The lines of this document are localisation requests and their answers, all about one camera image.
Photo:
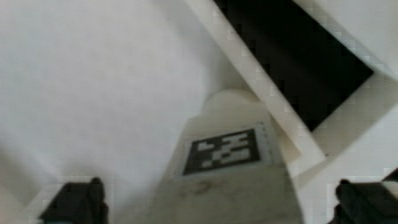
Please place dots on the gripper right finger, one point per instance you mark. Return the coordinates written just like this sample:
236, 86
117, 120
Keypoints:
366, 203

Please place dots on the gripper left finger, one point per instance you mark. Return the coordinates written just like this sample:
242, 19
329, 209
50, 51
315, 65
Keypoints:
68, 204

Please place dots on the white leg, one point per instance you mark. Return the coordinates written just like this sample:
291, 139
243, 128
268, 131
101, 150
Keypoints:
226, 185

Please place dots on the white square tabletop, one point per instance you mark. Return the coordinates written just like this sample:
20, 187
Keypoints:
110, 67

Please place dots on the white right fence block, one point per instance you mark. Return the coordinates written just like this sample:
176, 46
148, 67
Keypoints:
361, 21

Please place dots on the white front fence rail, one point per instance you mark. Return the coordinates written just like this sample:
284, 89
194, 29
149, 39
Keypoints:
357, 138

